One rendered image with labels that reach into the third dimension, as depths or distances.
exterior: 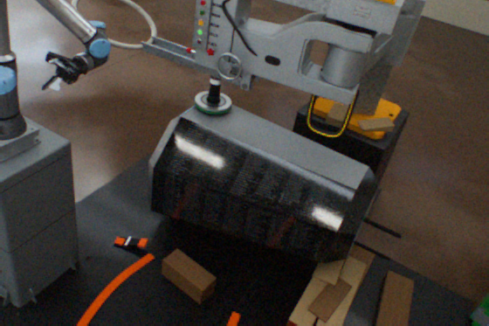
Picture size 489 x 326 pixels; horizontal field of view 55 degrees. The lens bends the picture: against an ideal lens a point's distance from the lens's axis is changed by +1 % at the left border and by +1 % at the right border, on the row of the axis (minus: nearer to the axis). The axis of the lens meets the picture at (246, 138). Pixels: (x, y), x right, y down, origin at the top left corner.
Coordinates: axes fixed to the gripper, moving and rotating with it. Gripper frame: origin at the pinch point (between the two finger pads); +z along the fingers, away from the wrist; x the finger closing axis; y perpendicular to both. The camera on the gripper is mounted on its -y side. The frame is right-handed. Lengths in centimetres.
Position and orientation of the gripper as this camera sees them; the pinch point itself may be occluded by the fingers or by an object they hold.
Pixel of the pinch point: (44, 75)
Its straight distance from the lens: 217.5
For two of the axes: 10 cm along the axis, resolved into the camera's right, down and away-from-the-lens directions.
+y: 8.2, 5.7, -0.7
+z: -3.7, 4.3, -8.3
